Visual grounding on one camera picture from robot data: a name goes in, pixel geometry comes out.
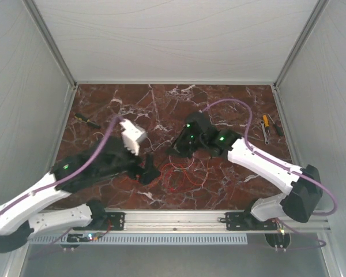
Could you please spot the aluminium front rail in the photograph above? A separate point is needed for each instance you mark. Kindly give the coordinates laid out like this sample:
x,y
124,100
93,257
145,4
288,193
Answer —
x,y
199,221

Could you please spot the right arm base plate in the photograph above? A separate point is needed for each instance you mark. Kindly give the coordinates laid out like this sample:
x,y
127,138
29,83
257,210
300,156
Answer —
x,y
245,221

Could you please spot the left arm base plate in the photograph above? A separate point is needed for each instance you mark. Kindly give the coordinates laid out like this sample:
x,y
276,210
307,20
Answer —
x,y
112,221

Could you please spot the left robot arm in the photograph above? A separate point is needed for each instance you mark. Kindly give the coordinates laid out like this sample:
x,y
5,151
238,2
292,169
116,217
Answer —
x,y
23,218

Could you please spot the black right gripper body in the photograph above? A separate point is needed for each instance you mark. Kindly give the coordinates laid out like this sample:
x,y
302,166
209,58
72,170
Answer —
x,y
190,143

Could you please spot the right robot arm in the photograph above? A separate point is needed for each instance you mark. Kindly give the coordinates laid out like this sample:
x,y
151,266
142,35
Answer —
x,y
298,195

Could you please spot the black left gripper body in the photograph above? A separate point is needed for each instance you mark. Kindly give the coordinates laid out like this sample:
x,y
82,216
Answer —
x,y
130,164

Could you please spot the grey slotted cable duct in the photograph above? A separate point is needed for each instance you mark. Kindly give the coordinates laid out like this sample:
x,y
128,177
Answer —
x,y
146,239

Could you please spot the black screwdriver right side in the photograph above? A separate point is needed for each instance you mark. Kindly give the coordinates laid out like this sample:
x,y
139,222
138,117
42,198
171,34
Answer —
x,y
277,126

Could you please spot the black yellow screwdriver left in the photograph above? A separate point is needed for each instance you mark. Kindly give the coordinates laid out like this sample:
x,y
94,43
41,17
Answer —
x,y
86,120

